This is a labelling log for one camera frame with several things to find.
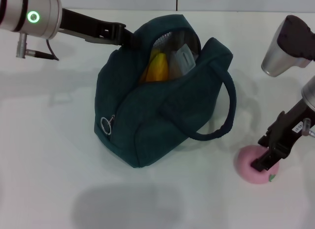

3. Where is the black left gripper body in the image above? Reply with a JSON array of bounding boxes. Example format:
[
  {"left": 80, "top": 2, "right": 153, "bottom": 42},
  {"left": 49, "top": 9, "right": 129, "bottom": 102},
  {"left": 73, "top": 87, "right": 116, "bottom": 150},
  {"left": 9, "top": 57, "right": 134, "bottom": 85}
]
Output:
[{"left": 58, "top": 8, "right": 127, "bottom": 47}]

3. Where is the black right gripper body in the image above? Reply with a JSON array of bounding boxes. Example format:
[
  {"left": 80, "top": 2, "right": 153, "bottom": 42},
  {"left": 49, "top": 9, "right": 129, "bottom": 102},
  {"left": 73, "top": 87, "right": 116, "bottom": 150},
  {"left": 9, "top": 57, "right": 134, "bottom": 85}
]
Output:
[{"left": 257, "top": 98, "right": 315, "bottom": 159}]

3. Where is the pink toy peach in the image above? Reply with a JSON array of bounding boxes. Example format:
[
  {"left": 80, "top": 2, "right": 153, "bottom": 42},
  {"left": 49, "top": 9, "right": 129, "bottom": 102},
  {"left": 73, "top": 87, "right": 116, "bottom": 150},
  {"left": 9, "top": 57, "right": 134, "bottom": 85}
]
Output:
[{"left": 235, "top": 144, "right": 280, "bottom": 186}]

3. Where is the dark teal fabric lunch bag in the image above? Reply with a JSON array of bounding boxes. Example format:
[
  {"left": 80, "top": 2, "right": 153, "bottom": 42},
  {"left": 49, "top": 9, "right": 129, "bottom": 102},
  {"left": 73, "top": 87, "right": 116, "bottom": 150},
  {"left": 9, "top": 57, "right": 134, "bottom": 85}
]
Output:
[{"left": 94, "top": 14, "right": 237, "bottom": 168}]

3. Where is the metal zipper pull ring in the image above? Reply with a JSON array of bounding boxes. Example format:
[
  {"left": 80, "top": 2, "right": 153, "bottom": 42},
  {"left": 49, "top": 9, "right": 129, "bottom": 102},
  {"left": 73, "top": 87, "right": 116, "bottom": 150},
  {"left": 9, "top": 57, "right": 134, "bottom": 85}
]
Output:
[{"left": 100, "top": 114, "right": 116, "bottom": 136}]

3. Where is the clear plastic box blue lid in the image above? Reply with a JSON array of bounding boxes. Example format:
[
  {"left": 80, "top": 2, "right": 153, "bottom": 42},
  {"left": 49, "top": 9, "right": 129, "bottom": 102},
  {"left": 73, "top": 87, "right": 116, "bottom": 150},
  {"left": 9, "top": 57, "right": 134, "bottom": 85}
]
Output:
[{"left": 168, "top": 43, "right": 198, "bottom": 77}]

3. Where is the right arm cable with plug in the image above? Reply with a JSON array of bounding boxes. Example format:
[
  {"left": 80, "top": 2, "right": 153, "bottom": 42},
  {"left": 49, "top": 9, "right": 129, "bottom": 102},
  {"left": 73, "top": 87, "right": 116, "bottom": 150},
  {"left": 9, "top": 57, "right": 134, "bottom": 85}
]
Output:
[{"left": 302, "top": 117, "right": 315, "bottom": 138}]

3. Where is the left arm cable with plug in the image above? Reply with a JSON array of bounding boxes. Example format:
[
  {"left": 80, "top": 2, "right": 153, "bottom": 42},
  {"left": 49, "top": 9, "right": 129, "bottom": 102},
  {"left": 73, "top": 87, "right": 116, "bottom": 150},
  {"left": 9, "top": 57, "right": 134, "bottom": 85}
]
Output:
[{"left": 16, "top": 33, "right": 60, "bottom": 62}]

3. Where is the arm cable with plug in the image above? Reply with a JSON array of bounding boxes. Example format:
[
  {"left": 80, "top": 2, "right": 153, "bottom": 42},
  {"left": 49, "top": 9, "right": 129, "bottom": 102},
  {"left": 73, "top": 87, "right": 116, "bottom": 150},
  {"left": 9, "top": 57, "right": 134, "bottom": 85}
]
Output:
[
  {"left": 302, "top": 117, "right": 315, "bottom": 138},
  {"left": 16, "top": 33, "right": 60, "bottom": 62}
]

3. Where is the yellow banana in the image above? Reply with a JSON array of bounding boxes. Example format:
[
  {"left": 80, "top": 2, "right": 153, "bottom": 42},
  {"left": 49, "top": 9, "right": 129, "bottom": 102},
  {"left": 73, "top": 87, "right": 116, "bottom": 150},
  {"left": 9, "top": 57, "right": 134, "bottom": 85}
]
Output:
[{"left": 139, "top": 53, "right": 171, "bottom": 83}]

